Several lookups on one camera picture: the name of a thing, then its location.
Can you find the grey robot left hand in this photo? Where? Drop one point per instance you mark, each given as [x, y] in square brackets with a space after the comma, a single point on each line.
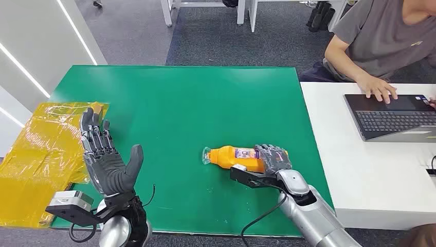
[105, 167]

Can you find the person's left hand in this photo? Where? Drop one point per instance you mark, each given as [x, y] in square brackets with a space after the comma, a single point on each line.
[433, 103]

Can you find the person's right hand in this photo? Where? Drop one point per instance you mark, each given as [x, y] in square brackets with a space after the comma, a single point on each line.
[376, 88]

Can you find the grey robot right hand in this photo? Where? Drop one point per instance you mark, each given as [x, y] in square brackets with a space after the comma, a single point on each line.
[274, 158]

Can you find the orange plastic bottle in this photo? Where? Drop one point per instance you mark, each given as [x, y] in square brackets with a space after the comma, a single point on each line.
[224, 158]

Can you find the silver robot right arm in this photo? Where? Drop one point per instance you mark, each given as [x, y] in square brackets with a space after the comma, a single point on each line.
[313, 214]

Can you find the person's right forearm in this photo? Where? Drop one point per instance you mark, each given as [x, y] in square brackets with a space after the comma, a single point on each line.
[342, 58]

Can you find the dark grey laptop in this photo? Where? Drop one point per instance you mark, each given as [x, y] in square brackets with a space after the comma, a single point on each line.
[391, 119]

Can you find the person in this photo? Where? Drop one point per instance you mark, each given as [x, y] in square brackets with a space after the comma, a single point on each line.
[381, 34]

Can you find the yellow wrapped cardboard box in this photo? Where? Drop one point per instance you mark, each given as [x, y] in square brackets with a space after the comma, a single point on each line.
[37, 163]

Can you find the white desk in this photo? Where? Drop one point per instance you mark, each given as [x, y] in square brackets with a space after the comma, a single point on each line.
[368, 177]

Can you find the black boots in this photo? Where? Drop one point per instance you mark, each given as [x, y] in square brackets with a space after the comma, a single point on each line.
[320, 17]

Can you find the green table mat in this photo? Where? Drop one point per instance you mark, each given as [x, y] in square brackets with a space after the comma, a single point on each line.
[190, 109]

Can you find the person's head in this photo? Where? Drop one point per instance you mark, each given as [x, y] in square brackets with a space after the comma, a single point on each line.
[420, 237]

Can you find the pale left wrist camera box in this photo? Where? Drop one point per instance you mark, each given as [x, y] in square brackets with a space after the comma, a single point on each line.
[69, 201]

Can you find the white table frame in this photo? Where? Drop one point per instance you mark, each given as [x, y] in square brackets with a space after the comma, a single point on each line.
[240, 12]
[252, 15]

